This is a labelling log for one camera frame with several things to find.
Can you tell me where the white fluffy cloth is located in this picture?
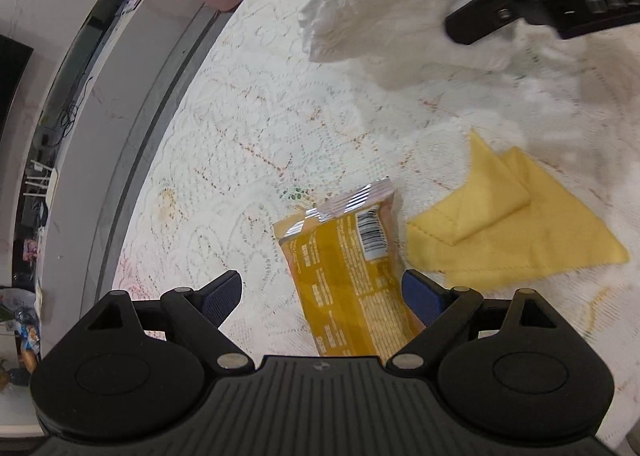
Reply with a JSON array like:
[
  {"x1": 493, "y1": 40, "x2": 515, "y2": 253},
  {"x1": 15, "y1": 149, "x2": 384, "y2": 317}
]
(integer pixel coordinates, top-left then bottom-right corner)
[{"x1": 298, "y1": 0, "x2": 526, "y2": 89}]

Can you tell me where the yellow snack packet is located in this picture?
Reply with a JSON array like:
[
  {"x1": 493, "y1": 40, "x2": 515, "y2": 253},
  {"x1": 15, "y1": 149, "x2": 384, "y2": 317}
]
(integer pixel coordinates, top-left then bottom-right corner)
[{"x1": 273, "y1": 178, "x2": 422, "y2": 361}]

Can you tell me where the yellow folded cloth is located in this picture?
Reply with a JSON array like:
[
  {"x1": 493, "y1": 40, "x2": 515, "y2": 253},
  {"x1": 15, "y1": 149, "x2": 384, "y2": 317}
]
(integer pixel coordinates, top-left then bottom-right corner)
[{"x1": 407, "y1": 132, "x2": 629, "y2": 291}]

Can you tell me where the white wifi router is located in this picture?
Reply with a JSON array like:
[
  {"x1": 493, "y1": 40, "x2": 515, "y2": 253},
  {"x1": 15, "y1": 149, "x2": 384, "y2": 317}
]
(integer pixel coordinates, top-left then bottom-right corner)
[{"x1": 23, "y1": 159, "x2": 58, "y2": 207}]

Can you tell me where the white lace table cloth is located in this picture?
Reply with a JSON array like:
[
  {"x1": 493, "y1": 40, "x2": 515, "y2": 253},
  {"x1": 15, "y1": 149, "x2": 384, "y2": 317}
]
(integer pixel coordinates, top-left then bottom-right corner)
[{"x1": 112, "y1": 0, "x2": 640, "y2": 446}]

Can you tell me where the white TV console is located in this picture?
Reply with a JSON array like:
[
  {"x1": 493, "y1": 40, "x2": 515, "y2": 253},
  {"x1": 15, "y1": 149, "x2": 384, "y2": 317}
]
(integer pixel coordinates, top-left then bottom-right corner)
[{"x1": 0, "y1": 0, "x2": 241, "y2": 356}]

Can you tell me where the wall-mounted black television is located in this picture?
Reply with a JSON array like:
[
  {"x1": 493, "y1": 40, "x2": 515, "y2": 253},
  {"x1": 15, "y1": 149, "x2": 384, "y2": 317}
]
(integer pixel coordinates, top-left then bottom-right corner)
[{"x1": 0, "y1": 35, "x2": 34, "y2": 131}]

